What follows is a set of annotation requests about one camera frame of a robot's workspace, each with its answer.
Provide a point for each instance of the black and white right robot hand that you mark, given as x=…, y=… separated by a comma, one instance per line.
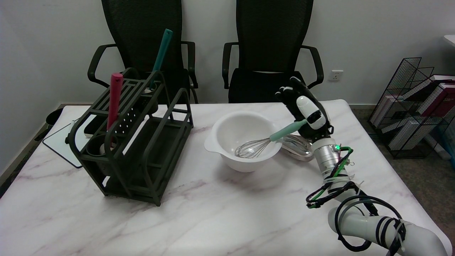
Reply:
x=305, y=112

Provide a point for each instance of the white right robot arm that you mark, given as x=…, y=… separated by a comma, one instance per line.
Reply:
x=355, y=209

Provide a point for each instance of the white plastic mixing bowl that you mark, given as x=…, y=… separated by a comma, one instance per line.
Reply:
x=241, y=138

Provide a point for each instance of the stainless steel scoop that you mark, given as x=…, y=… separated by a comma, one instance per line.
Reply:
x=296, y=147

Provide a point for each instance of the black mesh office chair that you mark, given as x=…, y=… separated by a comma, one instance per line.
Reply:
x=142, y=42
x=272, y=49

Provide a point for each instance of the dark red book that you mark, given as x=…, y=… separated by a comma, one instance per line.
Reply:
x=442, y=101

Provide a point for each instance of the dark green dish rack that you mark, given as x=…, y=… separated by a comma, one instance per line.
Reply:
x=135, y=142

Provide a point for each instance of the white tray with black rim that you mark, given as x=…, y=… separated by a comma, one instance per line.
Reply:
x=62, y=138

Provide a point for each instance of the black round bin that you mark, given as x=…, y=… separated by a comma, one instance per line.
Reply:
x=53, y=116

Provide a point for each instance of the white wall power socket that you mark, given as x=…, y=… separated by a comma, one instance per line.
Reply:
x=335, y=75

